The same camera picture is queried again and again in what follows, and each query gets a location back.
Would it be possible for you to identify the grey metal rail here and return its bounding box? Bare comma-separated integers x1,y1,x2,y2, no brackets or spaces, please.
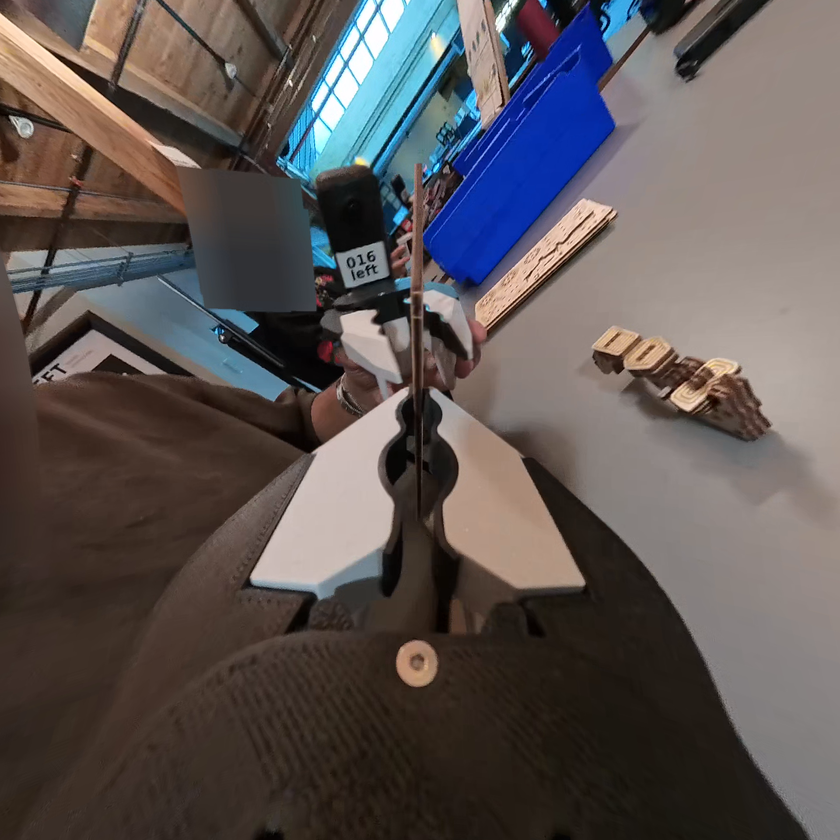
7,248,198,294

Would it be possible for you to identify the person's left forearm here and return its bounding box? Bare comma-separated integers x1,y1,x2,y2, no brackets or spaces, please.
197,381,349,500

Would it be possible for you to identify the black flat bar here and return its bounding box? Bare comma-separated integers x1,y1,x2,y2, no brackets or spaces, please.
675,0,791,81

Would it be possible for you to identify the wooden puzzle model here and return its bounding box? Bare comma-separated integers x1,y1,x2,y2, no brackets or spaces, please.
591,325,773,442

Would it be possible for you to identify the person's left hand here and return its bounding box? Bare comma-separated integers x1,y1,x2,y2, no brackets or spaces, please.
331,320,490,421

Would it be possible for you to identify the large window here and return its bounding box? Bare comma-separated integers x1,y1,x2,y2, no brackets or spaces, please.
282,0,411,172

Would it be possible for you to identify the thin wooden puzzle sheet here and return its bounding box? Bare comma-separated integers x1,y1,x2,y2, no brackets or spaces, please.
411,163,426,526

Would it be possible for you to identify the framed wall poster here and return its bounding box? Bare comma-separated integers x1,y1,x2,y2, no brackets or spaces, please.
29,311,191,395

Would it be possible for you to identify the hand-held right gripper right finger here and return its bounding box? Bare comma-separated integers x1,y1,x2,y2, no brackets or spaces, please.
420,388,587,601

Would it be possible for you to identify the stack of wooden puzzle sheets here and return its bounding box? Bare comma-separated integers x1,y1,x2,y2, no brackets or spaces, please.
474,199,619,332

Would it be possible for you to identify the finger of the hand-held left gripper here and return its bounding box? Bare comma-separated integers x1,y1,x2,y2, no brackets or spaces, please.
322,308,412,403
423,285,475,389

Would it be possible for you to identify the person's brown sweater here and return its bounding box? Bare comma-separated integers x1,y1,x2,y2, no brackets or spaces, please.
0,371,316,840

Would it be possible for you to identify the pale printed board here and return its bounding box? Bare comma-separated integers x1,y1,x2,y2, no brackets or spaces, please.
456,0,511,129

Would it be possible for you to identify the blue plastic bin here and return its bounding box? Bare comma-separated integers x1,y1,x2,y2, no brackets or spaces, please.
453,5,614,178
423,69,618,287

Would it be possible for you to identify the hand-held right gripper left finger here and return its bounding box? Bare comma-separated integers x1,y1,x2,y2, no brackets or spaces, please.
248,392,421,601

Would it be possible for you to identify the maroon cylinder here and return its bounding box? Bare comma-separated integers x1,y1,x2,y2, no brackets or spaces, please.
515,0,560,60

